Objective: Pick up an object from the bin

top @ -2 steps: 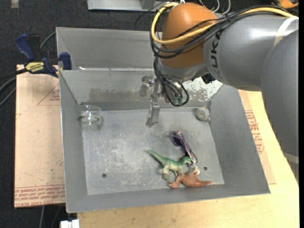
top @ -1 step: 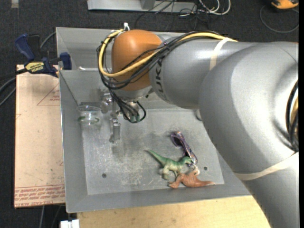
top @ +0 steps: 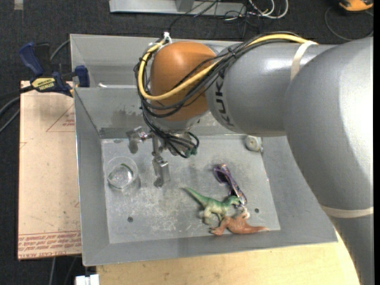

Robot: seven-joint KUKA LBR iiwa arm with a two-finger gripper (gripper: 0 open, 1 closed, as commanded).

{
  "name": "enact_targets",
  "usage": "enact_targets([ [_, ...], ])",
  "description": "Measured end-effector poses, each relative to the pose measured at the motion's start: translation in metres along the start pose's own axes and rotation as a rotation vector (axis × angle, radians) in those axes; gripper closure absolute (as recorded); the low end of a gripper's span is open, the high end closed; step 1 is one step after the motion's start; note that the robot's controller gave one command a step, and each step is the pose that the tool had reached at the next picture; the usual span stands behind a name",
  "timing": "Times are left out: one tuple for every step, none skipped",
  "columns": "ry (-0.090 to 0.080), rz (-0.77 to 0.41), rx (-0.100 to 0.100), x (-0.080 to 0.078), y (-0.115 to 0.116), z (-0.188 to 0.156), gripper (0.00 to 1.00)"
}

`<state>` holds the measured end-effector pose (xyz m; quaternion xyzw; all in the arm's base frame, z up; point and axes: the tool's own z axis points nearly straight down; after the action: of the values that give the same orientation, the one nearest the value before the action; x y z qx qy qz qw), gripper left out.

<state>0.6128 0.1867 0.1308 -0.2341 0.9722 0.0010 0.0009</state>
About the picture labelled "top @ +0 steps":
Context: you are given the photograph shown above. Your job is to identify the grey metal bin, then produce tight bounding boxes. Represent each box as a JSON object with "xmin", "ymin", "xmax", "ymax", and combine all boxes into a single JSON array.
[{"xmin": 69, "ymin": 33, "xmax": 339, "ymax": 267}]

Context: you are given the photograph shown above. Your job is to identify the brown cardboard board, red print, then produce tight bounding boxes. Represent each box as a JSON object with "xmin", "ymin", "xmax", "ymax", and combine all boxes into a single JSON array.
[{"xmin": 17, "ymin": 80, "xmax": 83, "ymax": 261}]

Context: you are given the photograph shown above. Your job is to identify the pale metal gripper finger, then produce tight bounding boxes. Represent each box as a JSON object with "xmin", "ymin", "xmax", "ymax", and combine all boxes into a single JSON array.
[
  {"xmin": 151, "ymin": 155, "xmax": 172, "ymax": 189},
  {"xmin": 125, "ymin": 126, "xmax": 145, "ymax": 155}
]

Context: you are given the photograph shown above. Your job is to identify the orange-brown toy dinosaur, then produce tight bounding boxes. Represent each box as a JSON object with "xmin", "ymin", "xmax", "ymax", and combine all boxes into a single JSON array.
[{"xmin": 208, "ymin": 207, "xmax": 271, "ymax": 237}]

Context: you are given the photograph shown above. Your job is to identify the purple sunglasses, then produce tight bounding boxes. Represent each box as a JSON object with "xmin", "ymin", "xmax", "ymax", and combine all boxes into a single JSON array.
[{"xmin": 213, "ymin": 163, "xmax": 248, "ymax": 208}]

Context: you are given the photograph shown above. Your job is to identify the clear glass cup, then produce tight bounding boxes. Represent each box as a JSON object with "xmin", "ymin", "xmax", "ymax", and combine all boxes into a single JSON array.
[{"xmin": 106, "ymin": 156, "xmax": 141, "ymax": 192}]

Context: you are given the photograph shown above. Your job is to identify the pale grey round disc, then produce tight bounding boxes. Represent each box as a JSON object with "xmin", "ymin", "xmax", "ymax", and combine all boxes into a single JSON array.
[{"xmin": 243, "ymin": 135, "xmax": 264, "ymax": 153}]

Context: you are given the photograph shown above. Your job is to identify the green toy dinosaur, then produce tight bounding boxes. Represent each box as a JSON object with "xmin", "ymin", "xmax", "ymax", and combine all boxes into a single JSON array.
[{"xmin": 181, "ymin": 186, "xmax": 243, "ymax": 226}]

